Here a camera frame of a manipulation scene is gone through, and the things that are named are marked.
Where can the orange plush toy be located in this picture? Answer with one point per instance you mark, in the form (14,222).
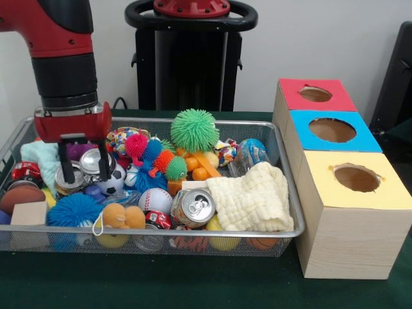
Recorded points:
(122,217)

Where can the black upright panel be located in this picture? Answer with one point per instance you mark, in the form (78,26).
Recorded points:
(396,74)

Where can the blue spiky ball with eyes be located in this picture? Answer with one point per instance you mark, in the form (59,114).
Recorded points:
(72,210)

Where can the crushed clear plastic bottle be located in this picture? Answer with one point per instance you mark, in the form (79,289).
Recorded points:
(124,197)

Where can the brown toy football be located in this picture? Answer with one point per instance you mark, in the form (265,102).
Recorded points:
(22,198)

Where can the wooden box with three holes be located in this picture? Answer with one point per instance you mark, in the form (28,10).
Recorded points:
(347,244)

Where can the purple spiky rubber ball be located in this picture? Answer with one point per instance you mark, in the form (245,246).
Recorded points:
(80,149)

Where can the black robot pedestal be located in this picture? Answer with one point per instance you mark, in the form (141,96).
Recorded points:
(186,64)

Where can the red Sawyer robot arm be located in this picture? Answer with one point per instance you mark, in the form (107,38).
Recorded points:
(61,71)

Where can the white baseball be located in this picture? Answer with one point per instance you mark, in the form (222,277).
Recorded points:
(156,201)

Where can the green spiky rubber ball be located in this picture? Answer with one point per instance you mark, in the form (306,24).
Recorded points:
(194,130)

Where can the mint knitted cloth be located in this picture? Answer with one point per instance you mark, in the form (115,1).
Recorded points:
(38,157)

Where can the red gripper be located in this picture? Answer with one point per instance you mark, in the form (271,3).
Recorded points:
(74,125)

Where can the plain wooden block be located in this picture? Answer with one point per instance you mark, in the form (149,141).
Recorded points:
(29,214)

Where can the side table with green cloth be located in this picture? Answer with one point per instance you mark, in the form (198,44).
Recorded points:
(402,132)

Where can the opened silver drink can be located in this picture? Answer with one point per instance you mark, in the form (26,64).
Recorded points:
(193,207)

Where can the cream waffle cloth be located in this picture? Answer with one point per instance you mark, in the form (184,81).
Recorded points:
(251,196)

